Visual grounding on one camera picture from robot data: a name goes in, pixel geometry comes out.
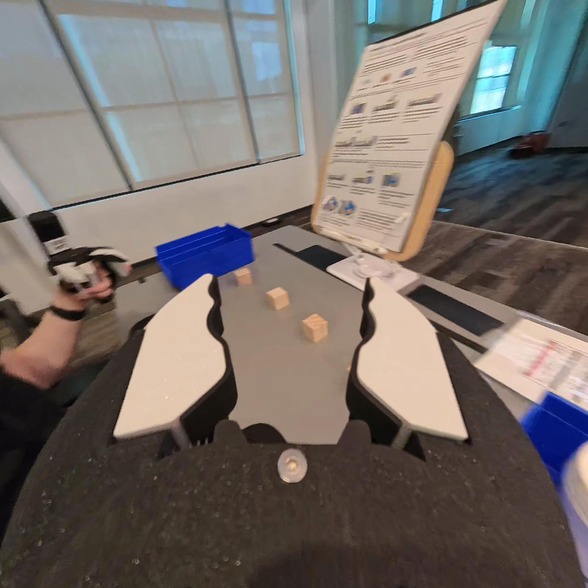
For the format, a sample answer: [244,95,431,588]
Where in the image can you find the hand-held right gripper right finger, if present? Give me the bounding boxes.
[350,277,469,450]

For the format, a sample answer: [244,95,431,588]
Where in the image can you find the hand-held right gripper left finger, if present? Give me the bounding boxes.
[112,274,238,450]

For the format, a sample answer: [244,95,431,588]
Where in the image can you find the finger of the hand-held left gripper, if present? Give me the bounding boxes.
[89,247,131,276]
[57,264,97,283]

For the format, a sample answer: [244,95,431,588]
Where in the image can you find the blue plastic bin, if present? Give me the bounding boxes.
[155,224,254,291]
[519,392,588,488]

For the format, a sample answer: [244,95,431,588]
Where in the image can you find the white paper cup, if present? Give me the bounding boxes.
[561,441,588,556]

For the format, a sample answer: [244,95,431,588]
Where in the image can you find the person's left forearm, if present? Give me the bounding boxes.
[0,312,83,391]

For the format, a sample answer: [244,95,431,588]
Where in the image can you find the person's left hand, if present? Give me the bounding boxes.
[52,275,115,310]

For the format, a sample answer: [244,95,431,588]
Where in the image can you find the black wristband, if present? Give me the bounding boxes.
[46,304,86,322]

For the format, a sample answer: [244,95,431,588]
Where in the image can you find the white board stand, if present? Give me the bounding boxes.
[326,248,421,292]

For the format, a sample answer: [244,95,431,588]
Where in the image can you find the printed paper sheet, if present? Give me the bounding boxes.
[474,318,588,414]

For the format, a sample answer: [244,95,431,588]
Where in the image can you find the black flat plate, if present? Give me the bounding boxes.
[273,243,350,273]

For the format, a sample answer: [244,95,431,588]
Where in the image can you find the wooden instruction board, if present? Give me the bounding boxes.
[311,0,508,262]

